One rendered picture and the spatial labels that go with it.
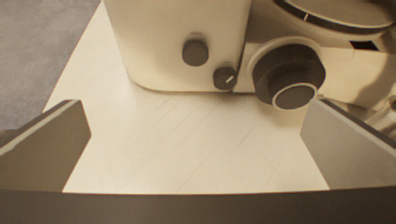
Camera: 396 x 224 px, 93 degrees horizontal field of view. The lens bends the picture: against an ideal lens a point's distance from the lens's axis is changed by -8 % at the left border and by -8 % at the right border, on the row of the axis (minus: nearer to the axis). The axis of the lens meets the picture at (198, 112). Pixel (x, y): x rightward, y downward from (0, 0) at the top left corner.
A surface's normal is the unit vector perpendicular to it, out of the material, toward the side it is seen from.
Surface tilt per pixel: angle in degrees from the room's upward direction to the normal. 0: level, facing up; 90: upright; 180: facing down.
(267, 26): 0
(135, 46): 90
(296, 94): 90
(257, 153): 0
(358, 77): 90
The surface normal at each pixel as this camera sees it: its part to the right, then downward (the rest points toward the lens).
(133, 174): 0.04, -0.57
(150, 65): -0.12, 0.81
